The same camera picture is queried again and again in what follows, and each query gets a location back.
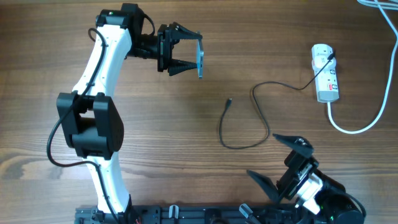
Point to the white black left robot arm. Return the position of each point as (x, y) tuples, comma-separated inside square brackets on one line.
[(88, 116)]

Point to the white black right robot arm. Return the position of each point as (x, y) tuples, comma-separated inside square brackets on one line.
[(323, 197)]

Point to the white power strip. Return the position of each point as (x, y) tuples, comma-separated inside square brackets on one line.
[(324, 67)]

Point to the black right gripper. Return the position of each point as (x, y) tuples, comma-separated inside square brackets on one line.
[(300, 162)]

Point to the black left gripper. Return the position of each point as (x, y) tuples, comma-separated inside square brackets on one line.
[(174, 33)]

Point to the blue screen smartphone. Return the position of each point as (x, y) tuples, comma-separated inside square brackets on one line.
[(200, 57)]

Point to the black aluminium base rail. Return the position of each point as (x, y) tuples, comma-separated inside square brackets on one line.
[(154, 214)]

